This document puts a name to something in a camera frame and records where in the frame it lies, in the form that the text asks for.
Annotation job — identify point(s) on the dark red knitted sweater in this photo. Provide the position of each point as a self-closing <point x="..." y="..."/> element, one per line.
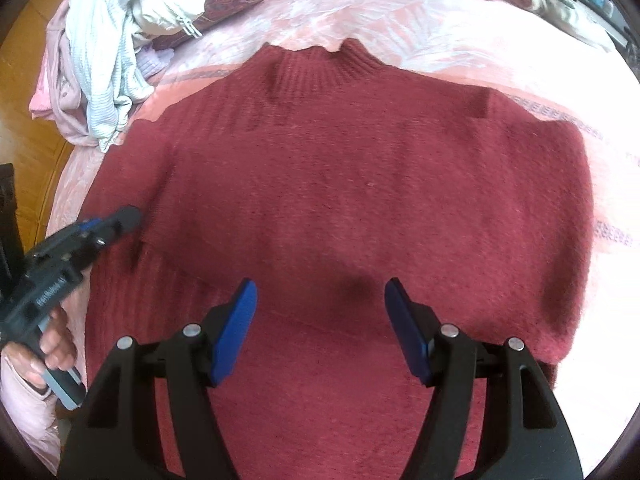
<point x="350" y="185"/>

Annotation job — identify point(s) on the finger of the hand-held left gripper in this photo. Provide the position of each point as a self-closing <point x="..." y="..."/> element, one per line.
<point x="120" y="220"/>

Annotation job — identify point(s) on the lavender garment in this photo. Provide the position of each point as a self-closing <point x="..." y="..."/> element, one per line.
<point x="152" y="62"/>

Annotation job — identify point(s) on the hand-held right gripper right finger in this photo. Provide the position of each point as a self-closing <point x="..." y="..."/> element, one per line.
<point x="405" y="330"/>

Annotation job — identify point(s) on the person's left hand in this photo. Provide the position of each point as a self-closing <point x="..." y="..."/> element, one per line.
<point x="55" y="350"/>

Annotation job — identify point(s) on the cream zippered garment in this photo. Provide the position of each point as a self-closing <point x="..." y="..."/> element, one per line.
<point x="170" y="0"/>

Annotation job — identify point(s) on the white striped garment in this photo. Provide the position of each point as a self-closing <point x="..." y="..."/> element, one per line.
<point x="105" y="60"/>

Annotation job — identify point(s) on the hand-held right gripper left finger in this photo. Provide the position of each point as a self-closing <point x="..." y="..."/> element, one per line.
<point x="235" y="330"/>

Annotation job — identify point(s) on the pale pink garment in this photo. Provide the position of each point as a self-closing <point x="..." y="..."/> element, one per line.
<point x="60" y="85"/>

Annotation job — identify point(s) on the pink floral bed blanket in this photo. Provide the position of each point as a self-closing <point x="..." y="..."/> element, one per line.
<point x="425" y="30"/>

